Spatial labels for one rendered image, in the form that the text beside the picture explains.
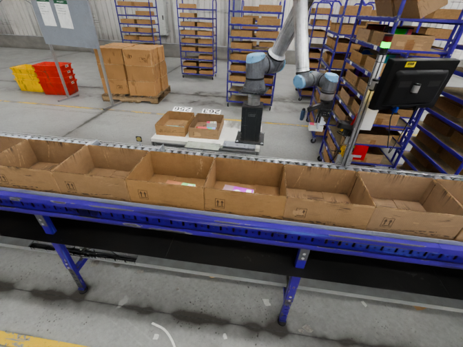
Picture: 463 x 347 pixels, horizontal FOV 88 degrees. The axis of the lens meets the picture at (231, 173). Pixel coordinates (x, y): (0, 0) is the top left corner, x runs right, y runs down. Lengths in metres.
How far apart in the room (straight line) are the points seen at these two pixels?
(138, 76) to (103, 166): 4.14
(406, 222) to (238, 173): 0.85
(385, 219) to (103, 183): 1.36
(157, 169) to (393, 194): 1.37
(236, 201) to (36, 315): 1.64
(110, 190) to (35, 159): 0.74
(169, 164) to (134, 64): 4.33
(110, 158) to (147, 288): 1.02
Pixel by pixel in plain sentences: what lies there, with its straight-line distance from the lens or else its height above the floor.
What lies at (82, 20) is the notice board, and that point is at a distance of 5.59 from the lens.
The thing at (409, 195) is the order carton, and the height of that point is 0.93.
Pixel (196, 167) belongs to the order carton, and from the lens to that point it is 1.44.
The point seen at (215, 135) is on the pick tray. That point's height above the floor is 0.79.
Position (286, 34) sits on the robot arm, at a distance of 2.05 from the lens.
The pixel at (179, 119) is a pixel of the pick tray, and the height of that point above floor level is 0.76.
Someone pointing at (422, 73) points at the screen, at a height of 1.48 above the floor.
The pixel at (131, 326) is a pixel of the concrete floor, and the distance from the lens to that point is 1.99.
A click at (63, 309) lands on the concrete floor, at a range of 2.23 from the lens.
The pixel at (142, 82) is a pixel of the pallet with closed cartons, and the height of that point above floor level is 0.42.
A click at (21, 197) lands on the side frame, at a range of 1.66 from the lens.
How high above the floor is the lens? 1.75
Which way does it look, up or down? 34 degrees down
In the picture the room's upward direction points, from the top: 2 degrees clockwise
